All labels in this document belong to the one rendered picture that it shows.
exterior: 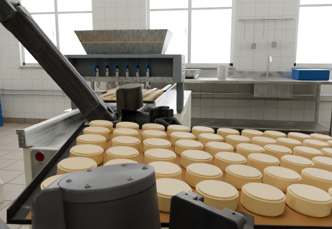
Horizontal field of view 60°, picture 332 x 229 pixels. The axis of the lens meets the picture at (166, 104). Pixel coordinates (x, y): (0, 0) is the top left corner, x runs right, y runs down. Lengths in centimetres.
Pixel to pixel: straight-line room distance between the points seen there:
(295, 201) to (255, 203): 5
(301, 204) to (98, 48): 157
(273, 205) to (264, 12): 450
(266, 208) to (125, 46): 150
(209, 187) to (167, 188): 5
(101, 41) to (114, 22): 322
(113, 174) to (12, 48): 573
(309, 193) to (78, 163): 29
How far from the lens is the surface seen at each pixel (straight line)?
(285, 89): 419
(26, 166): 120
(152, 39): 170
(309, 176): 47
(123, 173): 18
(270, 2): 483
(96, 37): 179
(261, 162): 48
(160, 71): 173
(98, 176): 18
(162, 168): 39
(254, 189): 37
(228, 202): 34
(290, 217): 37
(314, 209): 39
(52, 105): 553
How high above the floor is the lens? 115
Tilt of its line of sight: 9 degrees down
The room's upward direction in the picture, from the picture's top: straight up
